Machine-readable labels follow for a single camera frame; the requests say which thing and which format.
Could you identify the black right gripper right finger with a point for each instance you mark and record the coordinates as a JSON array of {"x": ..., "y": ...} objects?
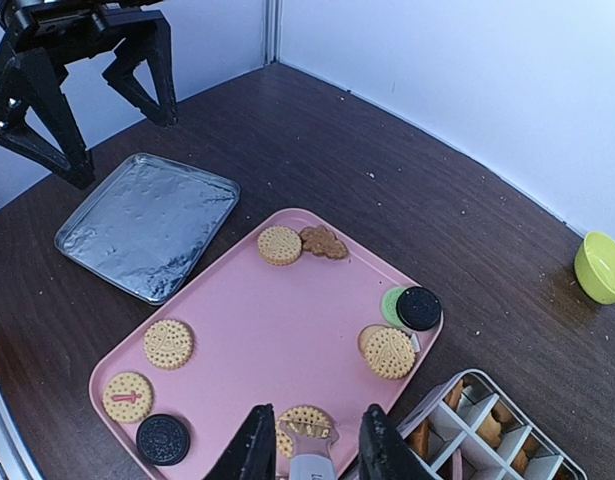
[{"x": 383, "y": 454}]

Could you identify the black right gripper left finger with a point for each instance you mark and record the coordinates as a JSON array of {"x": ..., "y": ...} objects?
[{"x": 251, "y": 454}]

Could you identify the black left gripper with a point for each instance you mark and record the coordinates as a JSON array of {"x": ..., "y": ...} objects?
[{"x": 36, "y": 120}]

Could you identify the lilac divided storage box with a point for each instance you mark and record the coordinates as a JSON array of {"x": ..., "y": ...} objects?
[{"x": 468, "y": 428}]

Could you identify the clear plastic box lid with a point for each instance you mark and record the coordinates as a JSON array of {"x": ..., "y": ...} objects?
[{"x": 146, "y": 225}]

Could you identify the brown flower cookie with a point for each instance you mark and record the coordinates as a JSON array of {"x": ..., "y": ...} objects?
[{"x": 322, "y": 242}]

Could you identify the round dotted biscuit right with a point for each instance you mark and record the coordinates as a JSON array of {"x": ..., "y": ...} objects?
[{"x": 302, "y": 421}]

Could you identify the round dotted biscuit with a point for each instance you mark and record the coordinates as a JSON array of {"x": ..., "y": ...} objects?
[
  {"x": 302, "y": 421},
  {"x": 388, "y": 351},
  {"x": 168, "y": 344}
]

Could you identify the black sandwich cookie middle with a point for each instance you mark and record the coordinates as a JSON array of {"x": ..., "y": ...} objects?
[{"x": 162, "y": 440}]

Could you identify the black sandwich cookie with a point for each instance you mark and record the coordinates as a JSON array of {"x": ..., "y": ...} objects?
[
  {"x": 162, "y": 440},
  {"x": 418, "y": 308}
]

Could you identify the round dotted biscuit far left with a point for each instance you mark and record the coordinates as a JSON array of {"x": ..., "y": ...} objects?
[{"x": 388, "y": 351}]

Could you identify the dotted biscuit with red mark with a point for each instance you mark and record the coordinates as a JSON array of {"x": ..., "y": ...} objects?
[{"x": 128, "y": 397}]

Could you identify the round dotted biscuit near left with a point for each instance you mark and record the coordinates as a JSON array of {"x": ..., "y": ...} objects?
[{"x": 168, "y": 344}]

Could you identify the pink plastic tray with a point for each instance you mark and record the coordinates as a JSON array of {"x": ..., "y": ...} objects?
[{"x": 263, "y": 334}]

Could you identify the black sandwich cookie far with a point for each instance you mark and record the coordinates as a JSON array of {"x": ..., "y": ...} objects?
[{"x": 418, "y": 308}]

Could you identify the green sandwich cookie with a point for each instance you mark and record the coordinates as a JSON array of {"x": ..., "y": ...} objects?
[{"x": 389, "y": 306}]

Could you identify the round dotted biscuit far corner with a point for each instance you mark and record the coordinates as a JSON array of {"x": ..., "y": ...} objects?
[{"x": 279, "y": 245}]

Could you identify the green plastic bowl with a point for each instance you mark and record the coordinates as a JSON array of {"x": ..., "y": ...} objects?
[{"x": 594, "y": 267}]

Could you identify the left aluminium corner post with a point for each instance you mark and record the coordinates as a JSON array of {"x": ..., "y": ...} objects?
[{"x": 272, "y": 31}]

